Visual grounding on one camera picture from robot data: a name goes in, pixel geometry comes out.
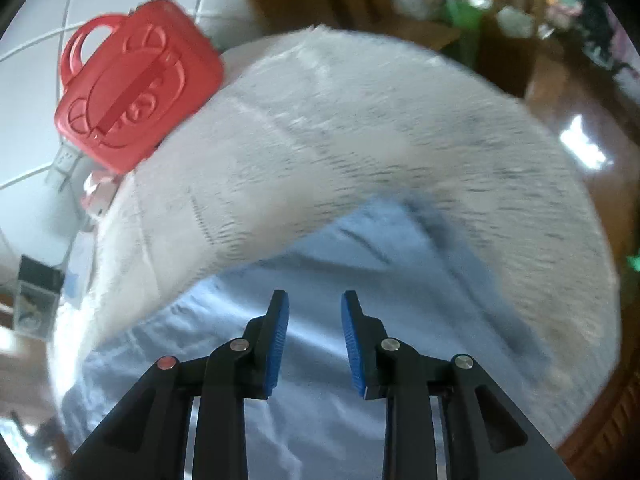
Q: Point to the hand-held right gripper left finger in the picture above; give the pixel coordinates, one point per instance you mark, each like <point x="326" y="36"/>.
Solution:
<point x="278" y="345"/>

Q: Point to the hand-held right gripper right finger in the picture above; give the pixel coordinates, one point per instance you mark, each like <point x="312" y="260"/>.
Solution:
<point x="353" y="347"/>

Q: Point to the green plastic container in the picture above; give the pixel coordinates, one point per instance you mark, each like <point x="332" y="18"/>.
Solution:
<point x="465" y="17"/>

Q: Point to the white power strip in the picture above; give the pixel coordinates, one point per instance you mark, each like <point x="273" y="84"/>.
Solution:
<point x="64" y="164"/>

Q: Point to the white table cover cloth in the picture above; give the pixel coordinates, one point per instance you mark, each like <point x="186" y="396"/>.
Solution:
<point x="310" y="125"/>

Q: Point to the light blue shirt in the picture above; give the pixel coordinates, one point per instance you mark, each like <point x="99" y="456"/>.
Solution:
<point x="320" y="280"/>

